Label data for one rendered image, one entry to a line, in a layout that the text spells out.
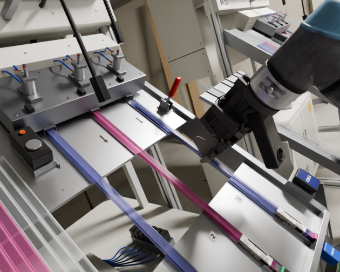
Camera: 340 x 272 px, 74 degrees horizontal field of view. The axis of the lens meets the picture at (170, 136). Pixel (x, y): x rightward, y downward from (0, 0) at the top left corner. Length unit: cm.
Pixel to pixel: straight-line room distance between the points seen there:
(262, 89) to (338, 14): 12
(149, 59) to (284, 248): 364
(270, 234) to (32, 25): 70
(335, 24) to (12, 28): 61
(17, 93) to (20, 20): 20
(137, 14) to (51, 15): 334
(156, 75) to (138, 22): 84
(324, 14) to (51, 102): 46
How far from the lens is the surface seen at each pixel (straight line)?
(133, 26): 403
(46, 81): 57
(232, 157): 60
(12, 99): 53
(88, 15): 77
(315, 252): 52
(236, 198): 51
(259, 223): 51
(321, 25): 35
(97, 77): 41
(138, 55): 400
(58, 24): 71
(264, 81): 38
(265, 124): 43
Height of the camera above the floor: 111
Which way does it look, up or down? 15 degrees down
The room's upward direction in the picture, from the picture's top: 20 degrees counter-clockwise
